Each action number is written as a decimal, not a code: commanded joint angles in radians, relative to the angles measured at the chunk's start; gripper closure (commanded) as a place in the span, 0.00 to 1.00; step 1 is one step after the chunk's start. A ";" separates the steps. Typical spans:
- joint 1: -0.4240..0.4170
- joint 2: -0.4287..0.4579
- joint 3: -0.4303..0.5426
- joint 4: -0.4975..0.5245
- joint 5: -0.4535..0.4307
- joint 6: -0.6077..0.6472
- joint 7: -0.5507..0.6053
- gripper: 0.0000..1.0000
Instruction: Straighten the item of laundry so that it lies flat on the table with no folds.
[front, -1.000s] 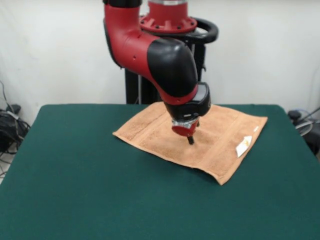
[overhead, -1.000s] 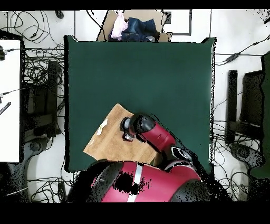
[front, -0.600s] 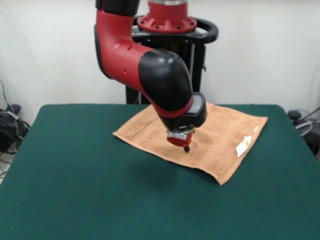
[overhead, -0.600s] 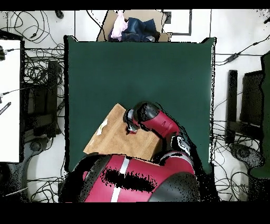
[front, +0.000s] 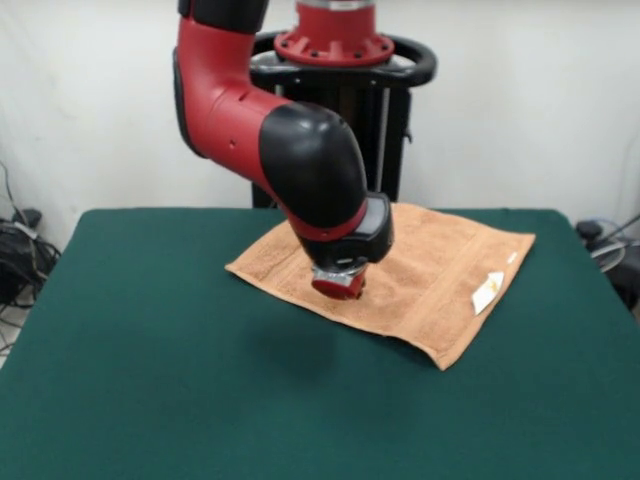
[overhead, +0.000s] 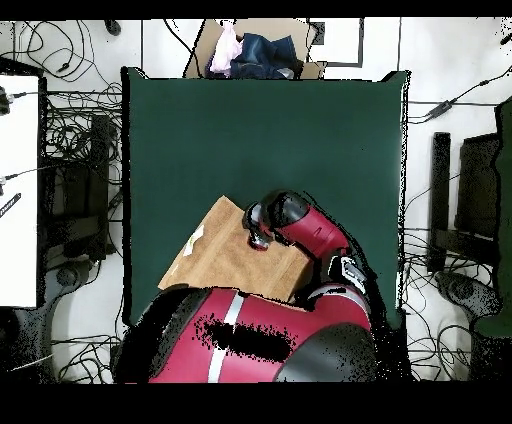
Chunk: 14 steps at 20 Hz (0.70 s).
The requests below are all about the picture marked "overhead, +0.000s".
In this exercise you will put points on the tan terry towel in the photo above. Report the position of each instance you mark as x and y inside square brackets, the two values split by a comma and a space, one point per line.
[232, 260]

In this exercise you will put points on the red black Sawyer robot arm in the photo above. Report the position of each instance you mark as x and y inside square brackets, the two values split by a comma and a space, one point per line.
[280, 340]

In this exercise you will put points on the black flat panel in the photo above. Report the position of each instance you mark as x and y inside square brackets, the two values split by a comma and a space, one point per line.
[478, 188]

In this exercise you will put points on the dark green table cloth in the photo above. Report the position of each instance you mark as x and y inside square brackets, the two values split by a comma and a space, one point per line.
[200, 140]

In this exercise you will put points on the black upright bar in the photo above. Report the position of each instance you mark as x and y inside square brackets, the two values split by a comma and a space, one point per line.
[439, 192]

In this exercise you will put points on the blue jeans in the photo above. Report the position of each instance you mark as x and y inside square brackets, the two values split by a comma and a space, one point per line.
[264, 56]

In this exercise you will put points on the black equipment stand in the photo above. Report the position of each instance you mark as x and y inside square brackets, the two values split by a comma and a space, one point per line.
[76, 192]

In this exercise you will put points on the grey chair base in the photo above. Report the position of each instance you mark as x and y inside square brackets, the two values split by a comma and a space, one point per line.
[67, 276]

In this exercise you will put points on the pink garment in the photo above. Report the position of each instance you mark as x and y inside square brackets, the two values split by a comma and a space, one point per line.
[226, 48]

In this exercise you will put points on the black chair base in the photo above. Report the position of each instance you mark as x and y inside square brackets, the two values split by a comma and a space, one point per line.
[460, 290]

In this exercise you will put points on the brown cardboard box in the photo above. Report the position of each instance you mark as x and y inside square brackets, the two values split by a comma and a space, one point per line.
[264, 28]

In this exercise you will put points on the white desk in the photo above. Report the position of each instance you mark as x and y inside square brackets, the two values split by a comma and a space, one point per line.
[18, 240]

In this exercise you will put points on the black label strip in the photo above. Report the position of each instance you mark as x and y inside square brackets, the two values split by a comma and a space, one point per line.
[10, 205]

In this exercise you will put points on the dark green draped cloth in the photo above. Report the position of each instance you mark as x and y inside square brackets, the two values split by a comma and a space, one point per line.
[506, 168]

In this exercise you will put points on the small black device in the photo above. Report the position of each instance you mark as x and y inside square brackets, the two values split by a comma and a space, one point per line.
[112, 27]

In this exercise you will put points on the black gadget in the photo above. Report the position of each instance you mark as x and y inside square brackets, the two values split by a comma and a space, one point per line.
[3, 104]

